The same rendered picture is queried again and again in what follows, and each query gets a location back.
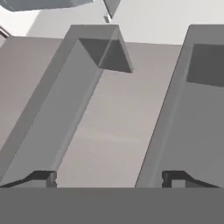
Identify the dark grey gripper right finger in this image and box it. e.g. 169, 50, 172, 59
161, 170, 221, 189

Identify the blue grey cabinet panel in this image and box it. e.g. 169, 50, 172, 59
0, 0, 95, 12

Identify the grey wedge shaped fitting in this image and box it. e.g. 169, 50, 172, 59
102, 0, 123, 19

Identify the long grey fridge door handle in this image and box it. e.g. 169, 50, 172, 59
135, 24, 224, 189
0, 24, 134, 184

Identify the brownish grey fridge door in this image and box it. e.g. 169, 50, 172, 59
0, 36, 184, 189

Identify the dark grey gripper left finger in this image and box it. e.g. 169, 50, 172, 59
0, 170, 58, 189

